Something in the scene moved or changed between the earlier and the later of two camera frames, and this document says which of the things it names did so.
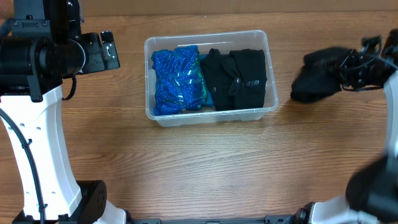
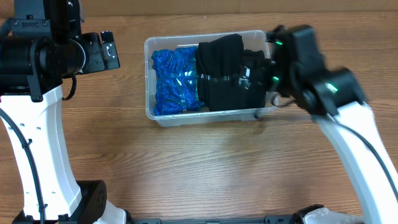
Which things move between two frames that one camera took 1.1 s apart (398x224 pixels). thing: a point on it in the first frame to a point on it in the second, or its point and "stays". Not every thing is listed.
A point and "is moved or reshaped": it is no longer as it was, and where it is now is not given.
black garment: (251, 66) stays
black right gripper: (345, 67) to (263, 83)
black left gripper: (94, 53) stays
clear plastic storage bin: (209, 78) stays
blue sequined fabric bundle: (180, 80) stays
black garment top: (320, 76) is moved or reshaped
